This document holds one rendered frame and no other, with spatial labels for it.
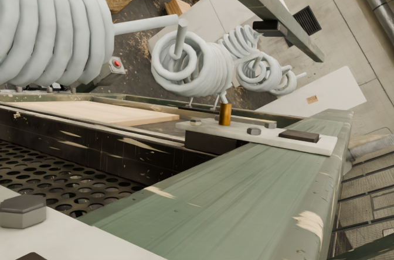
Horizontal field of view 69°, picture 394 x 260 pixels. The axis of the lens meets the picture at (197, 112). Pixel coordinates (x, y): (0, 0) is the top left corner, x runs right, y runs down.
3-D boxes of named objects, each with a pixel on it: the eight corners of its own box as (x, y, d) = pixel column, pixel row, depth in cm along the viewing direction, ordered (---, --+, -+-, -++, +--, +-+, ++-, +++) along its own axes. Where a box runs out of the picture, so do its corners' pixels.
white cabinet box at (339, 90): (240, 120, 558) (347, 67, 463) (252, 147, 549) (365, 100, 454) (227, 123, 505) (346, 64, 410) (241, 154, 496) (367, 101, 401)
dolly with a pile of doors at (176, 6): (177, 14, 542) (190, 4, 528) (188, 37, 534) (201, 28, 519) (158, 5, 488) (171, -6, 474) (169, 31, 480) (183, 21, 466)
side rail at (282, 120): (131, 112, 178) (132, 95, 177) (322, 144, 125) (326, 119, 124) (124, 113, 173) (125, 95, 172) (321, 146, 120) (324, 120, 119)
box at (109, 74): (102, 71, 188) (119, 56, 180) (108, 86, 186) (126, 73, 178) (87, 69, 178) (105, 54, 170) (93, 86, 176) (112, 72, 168)
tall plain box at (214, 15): (177, 49, 475) (273, -18, 394) (192, 81, 466) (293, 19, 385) (142, 41, 396) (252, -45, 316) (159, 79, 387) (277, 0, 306)
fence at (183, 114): (99, 103, 156) (100, 96, 155) (275, 132, 110) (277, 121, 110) (92, 104, 151) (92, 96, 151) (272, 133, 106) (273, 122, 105)
